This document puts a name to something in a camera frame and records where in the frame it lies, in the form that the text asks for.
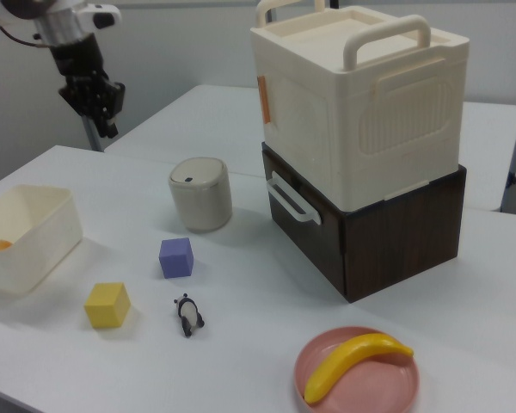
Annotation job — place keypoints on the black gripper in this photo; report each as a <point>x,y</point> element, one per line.
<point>79,73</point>

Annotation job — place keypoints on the beige cylindrical cup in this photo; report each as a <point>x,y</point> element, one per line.
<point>202,202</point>

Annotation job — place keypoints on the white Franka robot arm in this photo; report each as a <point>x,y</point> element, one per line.
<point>60,21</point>

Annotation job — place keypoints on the grey metal pole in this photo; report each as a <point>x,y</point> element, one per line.
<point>92,137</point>

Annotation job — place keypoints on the orange tape strip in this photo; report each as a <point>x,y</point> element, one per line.
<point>265,101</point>

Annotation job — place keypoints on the white open plastic bin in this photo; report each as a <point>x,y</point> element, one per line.
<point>43,249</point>

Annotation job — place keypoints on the purple cube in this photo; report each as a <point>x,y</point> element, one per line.
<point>176,260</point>

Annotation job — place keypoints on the yellow cube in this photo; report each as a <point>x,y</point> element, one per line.
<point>105,307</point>

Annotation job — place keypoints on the cream plastic storage box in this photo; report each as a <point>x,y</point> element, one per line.
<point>318,142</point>

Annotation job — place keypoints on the panda toy figure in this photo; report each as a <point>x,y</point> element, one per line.
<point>189,314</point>

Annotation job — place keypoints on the black stand pole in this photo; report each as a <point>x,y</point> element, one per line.
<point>335,3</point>

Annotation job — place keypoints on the dark brown drawer box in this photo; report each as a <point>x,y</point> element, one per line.
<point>395,254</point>

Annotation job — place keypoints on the yellow banana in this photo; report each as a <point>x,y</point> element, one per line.
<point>348,365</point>

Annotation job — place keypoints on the pink plate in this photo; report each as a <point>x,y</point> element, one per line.
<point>382,387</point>

